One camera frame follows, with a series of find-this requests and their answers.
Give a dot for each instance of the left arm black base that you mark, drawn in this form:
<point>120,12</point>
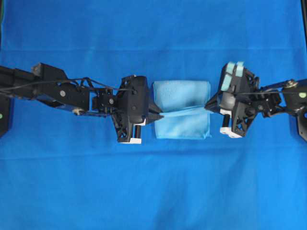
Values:
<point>5,114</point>

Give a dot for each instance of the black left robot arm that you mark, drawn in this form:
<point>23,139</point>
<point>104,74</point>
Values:
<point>51,86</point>

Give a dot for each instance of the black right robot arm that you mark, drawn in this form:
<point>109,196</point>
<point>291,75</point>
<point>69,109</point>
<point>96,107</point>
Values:
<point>286,97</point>

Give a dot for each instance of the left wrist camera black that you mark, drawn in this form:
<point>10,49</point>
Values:
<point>138,99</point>

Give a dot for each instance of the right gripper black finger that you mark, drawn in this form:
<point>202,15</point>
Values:
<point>214,104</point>

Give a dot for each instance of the light blue towel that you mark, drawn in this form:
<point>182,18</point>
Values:
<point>182,103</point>

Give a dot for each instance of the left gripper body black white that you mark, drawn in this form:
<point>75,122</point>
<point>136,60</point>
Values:
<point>127,132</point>

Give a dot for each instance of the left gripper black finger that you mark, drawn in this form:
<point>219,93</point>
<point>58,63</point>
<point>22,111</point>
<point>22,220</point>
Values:
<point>150,118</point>
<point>153,108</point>

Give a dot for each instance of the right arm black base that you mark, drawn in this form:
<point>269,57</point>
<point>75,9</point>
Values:
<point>298,125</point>

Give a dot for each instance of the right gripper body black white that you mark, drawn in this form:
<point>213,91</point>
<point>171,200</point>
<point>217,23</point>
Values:
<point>237,109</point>

